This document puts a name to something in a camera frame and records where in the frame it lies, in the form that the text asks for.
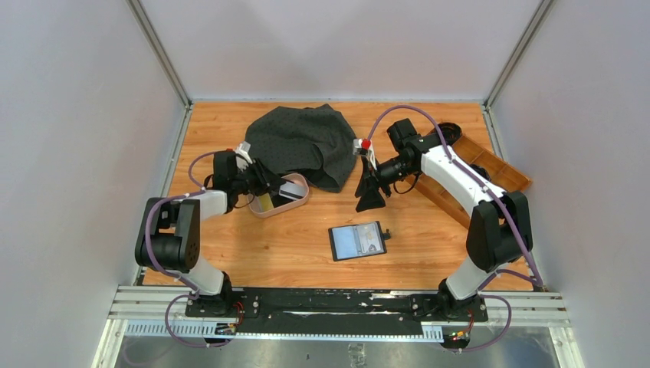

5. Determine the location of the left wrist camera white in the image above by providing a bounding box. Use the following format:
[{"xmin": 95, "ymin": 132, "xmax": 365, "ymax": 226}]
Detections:
[{"xmin": 235, "ymin": 141, "xmax": 253, "ymax": 171}]

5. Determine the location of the white black credit card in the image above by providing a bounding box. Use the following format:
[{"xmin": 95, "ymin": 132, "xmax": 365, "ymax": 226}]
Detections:
[{"xmin": 356, "ymin": 222, "xmax": 385, "ymax": 256}]

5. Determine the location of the dark grey dotted cloth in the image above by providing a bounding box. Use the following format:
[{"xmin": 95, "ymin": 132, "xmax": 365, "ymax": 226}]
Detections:
[{"xmin": 245, "ymin": 104, "xmax": 356, "ymax": 193}]

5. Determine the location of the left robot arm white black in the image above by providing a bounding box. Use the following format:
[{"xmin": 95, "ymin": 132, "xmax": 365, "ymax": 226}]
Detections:
[{"xmin": 134, "ymin": 149, "xmax": 286, "ymax": 317}]

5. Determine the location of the black round part right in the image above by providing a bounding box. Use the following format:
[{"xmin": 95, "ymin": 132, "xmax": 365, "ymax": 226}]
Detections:
[{"xmin": 470, "ymin": 164, "xmax": 491, "ymax": 182}]

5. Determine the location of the black round part top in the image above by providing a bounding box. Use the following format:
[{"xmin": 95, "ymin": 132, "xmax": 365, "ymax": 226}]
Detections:
[{"xmin": 438, "ymin": 122, "xmax": 462, "ymax": 146}]

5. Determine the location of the black round part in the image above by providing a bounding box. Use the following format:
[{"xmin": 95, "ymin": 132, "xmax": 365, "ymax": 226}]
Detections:
[
  {"xmin": 438, "ymin": 122, "xmax": 462, "ymax": 146},
  {"xmin": 470, "ymin": 164, "xmax": 491, "ymax": 182}
]

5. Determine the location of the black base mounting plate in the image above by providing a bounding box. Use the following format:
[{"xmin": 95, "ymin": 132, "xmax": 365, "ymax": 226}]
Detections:
[{"xmin": 185, "ymin": 287, "xmax": 488, "ymax": 336}]

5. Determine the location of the pink oval tray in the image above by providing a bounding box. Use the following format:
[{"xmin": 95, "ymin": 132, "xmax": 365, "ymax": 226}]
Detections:
[{"xmin": 248, "ymin": 173, "xmax": 310, "ymax": 219}]

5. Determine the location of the orange compartment tray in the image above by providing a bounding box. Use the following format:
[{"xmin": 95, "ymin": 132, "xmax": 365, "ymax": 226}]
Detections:
[{"xmin": 405, "ymin": 133, "xmax": 533, "ymax": 228}]

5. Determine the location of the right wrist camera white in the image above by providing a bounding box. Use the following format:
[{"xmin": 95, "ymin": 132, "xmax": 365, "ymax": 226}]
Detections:
[{"xmin": 353, "ymin": 138, "xmax": 376, "ymax": 170}]

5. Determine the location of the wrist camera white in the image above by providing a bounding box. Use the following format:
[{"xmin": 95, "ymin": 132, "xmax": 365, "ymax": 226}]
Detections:
[
  {"xmin": 235, "ymin": 141, "xmax": 253, "ymax": 171},
  {"xmin": 353, "ymin": 138, "xmax": 376, "ymax": 170}
]

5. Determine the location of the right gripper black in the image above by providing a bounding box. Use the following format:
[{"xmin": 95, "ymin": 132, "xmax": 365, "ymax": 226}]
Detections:
[{"xmin": 356, "ymin": 156, "xmax": 418, "ymax": 213}]

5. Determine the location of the black leather card holder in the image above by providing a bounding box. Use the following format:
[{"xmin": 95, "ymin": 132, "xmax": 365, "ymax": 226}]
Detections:
[{"xmin": 328, "ymin": 221, "xmax": 392, "ymax": 261}]

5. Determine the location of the aluminium frame rail front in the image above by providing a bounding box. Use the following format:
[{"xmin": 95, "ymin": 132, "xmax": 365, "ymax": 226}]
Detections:
[{"xmin": 109, "ymin": 286, "xmax": 570, "ymax": 343}]

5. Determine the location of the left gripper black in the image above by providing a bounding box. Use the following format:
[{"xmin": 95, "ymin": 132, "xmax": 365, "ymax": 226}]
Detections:
[{"xmin": 231, "ymin": 158, "xmax": 285, "ymax": 198}]

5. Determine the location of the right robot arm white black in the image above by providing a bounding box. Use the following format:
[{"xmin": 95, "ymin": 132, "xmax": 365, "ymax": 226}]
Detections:
[{"xmin": 353, "ymin": 119, "xmax": 533, "ymax": 320}]

